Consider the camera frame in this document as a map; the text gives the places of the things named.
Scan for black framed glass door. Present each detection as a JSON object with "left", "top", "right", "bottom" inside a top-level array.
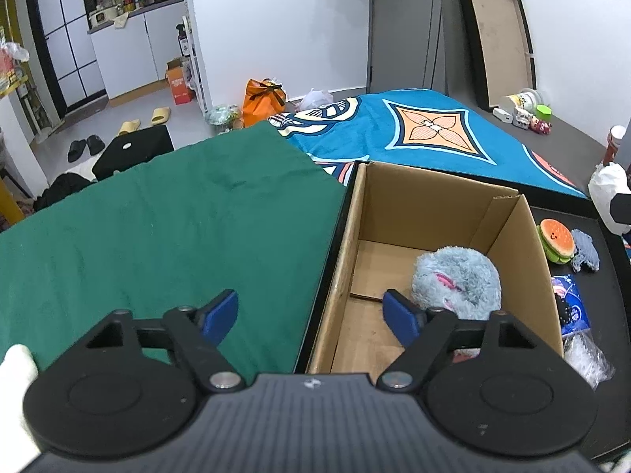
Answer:
[{"left": 22, "top": 0, "right": 108, "bottom": 119}]

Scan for blue printed blanket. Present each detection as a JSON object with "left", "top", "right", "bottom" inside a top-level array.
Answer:
[{"left": 269, "top": 89, "right": 590, "bottom": 200}]

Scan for large blue-grey plush toy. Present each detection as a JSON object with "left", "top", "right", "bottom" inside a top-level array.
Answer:
[{"left": 410, "top": 246, "right": 504, "bottom": 360}]

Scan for clear plastic bag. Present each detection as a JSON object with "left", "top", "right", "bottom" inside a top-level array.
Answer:
[{"left": 562, "top": 330, "right": 617, "bottom": 390}]

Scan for burger plush toy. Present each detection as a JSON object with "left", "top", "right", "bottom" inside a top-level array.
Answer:
[{"left": 536, "top": 218, "right": 577, "bottom": 264}]

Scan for white narrow rack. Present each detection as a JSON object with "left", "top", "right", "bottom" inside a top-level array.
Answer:
[{"left": 175, "top": 15, "right": 208, "bottom": 112}]

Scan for white soft cloth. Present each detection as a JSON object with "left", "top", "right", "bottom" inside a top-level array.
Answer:
[{"left": 0, "top": 344, "right": 41, "bottom": 456}]

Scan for white cabinet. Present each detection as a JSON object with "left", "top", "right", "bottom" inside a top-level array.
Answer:
[{"left": 88, "top": 0, "right": 198, "bottom": 102}]

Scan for plastic bag with greens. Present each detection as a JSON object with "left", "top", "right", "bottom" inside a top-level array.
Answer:
[{"left": 206, "top": 104, "right": 243, "bottom": 132}]

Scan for white and black plush toy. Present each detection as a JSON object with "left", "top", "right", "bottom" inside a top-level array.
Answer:
[{"left": 588, "top": 162, "right": 631, "bottom": 236}]

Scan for yellow cluttered table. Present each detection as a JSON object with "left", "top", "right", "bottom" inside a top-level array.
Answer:
[{"left": 0, "top": 39, "right": 55, "bottom": 230}]

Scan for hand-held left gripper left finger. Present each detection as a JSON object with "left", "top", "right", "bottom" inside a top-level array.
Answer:
[{"left": 74, "top": 290, "right": 246, "bottom": 394}]

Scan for grey leaning board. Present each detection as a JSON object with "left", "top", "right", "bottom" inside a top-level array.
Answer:
[{"left": 434, "top": 0, "right": 489, "bottom": 109}]

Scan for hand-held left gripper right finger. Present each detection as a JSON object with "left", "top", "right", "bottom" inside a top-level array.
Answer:
[{"left": 377, "top": 290, "right": 563, "bottom": 394}]

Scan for red bottle with white cap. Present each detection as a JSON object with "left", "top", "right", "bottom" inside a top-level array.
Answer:
[{"left": 601, "top": 125, "right": 628, "bottom": 168}]

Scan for green cloth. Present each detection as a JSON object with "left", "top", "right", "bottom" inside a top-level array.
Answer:
[{"left": 0, "top": 121, "right": 348, "bottom": 380}]

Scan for small grey plush toy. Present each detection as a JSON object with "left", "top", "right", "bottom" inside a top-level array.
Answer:
[{"left": 571, "top": 228, "right": 601, "bottom": 274}]

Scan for grey door panel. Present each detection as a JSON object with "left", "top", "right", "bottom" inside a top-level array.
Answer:
[{"left": 367, "top": 0, "right": 443, "bottom": 94}]

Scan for blue snack packet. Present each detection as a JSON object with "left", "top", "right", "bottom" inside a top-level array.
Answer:
[{"left": 551, "top": 274, "right": 591, "bottom": 338}]

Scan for dark clothing pile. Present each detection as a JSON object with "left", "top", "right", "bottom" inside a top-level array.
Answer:
[{"left": 34, "top": 171, "right": 97, "bottom": 212}]

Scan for white plastic bag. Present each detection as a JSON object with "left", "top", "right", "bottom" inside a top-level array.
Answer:
[{"left": 295, "top": 88, "right": 335, "bottom": 112}]

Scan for orange bag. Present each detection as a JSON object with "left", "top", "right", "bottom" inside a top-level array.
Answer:
[{"left": 241, "top": 79, "right": 287, "bottom": 128}]

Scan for black framed board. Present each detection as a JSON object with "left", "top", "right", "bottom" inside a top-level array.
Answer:
[{"left": 452, "top": 0, "right": 538, "bottom": 112}]

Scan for orange cardboard box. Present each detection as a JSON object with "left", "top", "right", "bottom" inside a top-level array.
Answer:
[{"left": 165, "top": 59, "right": 196, "bottom": 106}]

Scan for black stool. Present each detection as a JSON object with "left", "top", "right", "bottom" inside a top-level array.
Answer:
[{"left": 92, "top": 125, "right": 175, "bottom": 181}]

